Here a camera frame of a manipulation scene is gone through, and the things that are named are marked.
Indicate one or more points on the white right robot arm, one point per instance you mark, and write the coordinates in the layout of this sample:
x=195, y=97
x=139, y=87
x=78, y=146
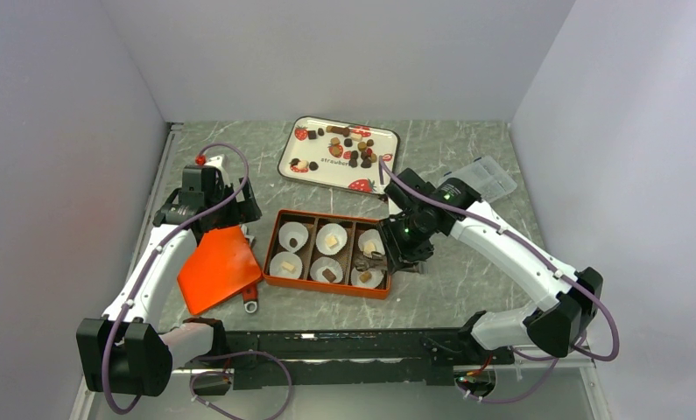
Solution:
x=563, y=300

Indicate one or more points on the white paper cup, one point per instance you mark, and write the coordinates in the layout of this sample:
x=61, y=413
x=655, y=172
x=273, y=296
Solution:
x=371, y=235
x=374, y=284
x=293, y=230
x=322, y=263
x=276, y=270
x=331, y=229

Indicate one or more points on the orange box lid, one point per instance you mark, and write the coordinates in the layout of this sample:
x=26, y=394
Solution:
x=218, y=270

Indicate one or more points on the white paper cup back right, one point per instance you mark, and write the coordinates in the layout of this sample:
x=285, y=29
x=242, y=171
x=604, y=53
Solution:
x=371, y=235

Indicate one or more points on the white chocolate piece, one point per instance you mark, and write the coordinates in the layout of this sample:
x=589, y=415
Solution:
x=369, y=248

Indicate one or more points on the white paper cup front left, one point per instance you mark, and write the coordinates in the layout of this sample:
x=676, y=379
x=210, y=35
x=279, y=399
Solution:
x=276, y=270

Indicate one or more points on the white strawberry tray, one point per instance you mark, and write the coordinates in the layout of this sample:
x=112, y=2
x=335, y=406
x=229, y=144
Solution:
x=338, y=154

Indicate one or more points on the clear plastic compartment box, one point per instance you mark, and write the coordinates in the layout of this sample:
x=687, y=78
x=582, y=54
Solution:
x=486, y=176

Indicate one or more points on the brown chocolate square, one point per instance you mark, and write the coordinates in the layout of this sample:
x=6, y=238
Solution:
x=329, y=275

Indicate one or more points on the white paper cup back middle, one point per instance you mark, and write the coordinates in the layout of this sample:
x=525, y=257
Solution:
x=331, y=229

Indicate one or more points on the white paper cup front right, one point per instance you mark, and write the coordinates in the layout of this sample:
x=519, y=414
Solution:
x=374, y=284

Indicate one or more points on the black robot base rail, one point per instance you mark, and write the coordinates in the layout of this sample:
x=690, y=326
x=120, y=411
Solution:
x=433, y=356

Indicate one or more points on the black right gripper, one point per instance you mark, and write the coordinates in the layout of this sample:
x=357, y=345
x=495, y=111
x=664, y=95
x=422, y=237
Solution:
x=396, y=250

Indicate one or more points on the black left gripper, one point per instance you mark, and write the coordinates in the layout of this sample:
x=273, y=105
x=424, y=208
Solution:
x=242, y=212

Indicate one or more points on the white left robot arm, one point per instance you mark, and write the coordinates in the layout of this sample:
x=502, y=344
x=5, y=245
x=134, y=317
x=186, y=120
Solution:
x=122, y=351

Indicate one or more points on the red handled adjustable wrench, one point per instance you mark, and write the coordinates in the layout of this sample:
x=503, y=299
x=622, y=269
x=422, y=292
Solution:
x=250, y=293

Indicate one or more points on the black slotted spatula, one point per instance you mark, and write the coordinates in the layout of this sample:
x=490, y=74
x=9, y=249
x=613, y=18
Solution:
x=373, y=261

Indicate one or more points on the white paper cup front middle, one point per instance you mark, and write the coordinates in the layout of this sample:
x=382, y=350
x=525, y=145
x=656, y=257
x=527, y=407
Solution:
x=322, y=263

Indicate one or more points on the orange chocolate box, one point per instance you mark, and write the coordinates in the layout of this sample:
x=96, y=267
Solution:
x=309, y=253

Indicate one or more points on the white bracket with red knob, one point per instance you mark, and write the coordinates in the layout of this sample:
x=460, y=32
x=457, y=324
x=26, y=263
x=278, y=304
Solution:
x=217, y=161

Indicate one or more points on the white paper cup back left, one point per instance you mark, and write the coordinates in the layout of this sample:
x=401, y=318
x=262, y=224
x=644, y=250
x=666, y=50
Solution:
x=293, y=230

